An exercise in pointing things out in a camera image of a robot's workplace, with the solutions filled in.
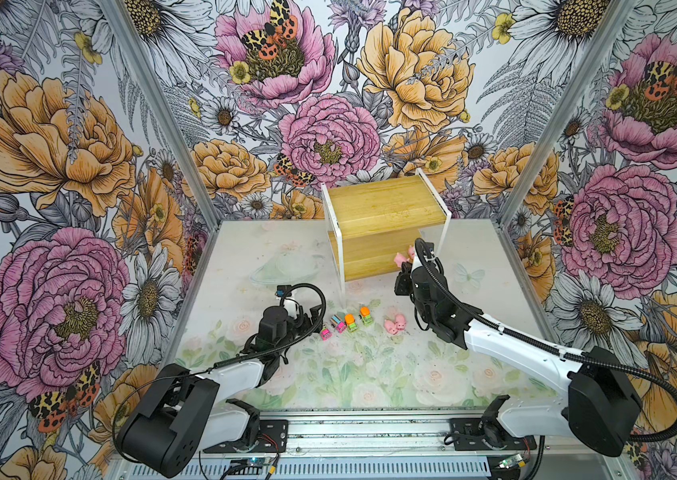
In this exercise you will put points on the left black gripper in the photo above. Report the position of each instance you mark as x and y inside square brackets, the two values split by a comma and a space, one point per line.
[303, 319]

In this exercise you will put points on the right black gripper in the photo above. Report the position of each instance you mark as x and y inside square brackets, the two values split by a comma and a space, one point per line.
[403, 278]

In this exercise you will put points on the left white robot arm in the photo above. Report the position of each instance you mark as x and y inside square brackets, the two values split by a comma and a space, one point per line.
[181, 413]

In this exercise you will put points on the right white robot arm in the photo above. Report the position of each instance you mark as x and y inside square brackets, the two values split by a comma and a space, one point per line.
[595, 401]

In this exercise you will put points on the pink green toy car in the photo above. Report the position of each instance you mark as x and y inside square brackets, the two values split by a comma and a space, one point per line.
[325, 334]

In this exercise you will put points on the pink teal toy car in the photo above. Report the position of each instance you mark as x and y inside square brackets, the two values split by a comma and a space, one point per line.
[339, 324]

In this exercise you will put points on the white frame wooden shelf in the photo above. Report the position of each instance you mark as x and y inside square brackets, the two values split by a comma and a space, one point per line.
[369, 223]

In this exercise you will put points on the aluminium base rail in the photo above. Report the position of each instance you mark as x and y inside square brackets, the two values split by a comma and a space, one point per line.
[405, 444]

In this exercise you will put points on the right aluminium corner post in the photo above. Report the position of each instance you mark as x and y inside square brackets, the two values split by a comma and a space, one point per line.
[602, 44]

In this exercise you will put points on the aluminium corner post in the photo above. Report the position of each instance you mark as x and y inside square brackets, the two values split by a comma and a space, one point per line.
[602, 44]
[139, 62]

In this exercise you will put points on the left aluminium corner post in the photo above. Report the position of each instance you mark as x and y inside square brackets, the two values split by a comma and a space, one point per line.
[139, 62]

